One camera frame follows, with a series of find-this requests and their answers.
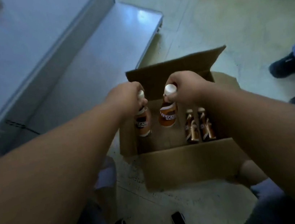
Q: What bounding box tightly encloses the person's right forearm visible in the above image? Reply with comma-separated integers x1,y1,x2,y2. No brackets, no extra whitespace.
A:
201,71,295,224

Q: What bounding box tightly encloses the person's left leg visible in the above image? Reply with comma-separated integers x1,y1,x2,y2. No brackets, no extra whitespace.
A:
47,154,135,224

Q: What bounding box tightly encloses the open cardboard box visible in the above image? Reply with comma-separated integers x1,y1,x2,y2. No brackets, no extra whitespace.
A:
107,44,253,197

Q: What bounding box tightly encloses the brown drink bottle white cap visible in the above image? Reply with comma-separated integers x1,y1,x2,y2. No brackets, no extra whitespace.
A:
131,89,154,139
154,83,183,129
182,108,200,144
196,105,217,142

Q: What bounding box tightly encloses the person's right leg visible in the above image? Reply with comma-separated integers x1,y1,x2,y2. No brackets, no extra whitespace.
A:
231,153,295,224

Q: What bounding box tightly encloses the person's right hand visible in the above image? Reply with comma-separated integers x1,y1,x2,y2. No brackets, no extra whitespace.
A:
162,67,214,111

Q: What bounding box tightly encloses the person's left hand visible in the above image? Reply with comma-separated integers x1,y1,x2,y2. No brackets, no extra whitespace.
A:
103,79,151,125

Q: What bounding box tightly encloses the person's left forearm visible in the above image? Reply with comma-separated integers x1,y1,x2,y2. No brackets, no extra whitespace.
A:
0,98,137,224

